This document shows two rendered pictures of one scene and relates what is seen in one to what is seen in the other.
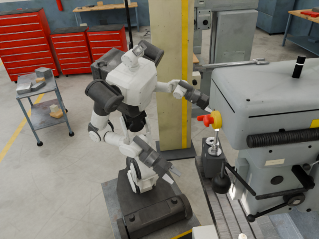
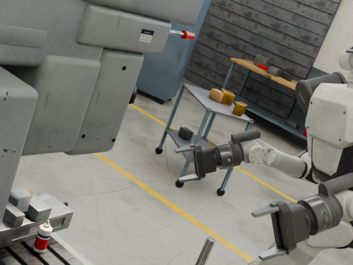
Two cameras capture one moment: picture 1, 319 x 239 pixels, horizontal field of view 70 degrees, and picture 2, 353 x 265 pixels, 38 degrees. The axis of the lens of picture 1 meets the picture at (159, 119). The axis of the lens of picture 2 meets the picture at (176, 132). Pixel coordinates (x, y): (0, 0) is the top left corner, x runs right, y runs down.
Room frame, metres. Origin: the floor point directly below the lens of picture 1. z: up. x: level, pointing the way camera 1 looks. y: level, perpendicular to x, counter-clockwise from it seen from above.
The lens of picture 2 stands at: (1.62, -1.41, 1.86)
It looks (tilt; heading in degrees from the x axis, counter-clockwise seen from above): 16 degrees down; 124
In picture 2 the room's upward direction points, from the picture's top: 21 degrees clockwise
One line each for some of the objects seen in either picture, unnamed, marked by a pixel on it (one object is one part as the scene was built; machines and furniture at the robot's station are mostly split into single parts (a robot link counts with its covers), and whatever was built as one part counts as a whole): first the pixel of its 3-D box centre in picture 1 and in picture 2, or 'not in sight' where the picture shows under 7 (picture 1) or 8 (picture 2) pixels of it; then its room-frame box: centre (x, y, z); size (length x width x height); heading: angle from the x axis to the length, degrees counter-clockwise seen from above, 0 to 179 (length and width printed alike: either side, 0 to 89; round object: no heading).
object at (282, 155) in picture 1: (290, 130); (98, 17); (0.61, -0.45, 1.68); 0.34 x 0.24 x 0.10; 93
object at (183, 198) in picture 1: (184, 206); not in sight; (1.13, -0.16, 0.50); 0.20 x 0.05 x 0.20; 20
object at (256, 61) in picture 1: (230, 64); not in sight; (0.72, -0.25, 1.89); 0.24 x 0.04 x 0.01; 92
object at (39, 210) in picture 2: not in sight; (29, 203); (0.46, -0.36, 1.00); 0.15 x 0.06 x 0.04; 6
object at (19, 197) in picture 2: not in sight; (17, 200); (0.47, -0.42, 1.03); 0.06 x 0.05 x 0.06; 6
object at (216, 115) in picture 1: (215, 119); not in sight; (0.59, -0.18, 1.76); 0.06 x 0.02 x 0.06; 3
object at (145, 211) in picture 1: (144, 188); not in sight; (1.27, 0.18, 0.59); 0.64 x 0.52 x 0.33; 20
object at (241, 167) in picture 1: (238, 179); not in sight; (0.60, -0.30, 1.45); 0.04 x 0.04 x 0.21; 3
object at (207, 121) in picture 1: (208, 120); not in sight; (0.59, -0.16, 1.76); 0.04 x 0.03 x 0.04; 3
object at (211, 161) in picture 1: (212, 156); not in sight; (1.17, -0.36, 1.01); 0.22 x 0.12 x 0.20; 176
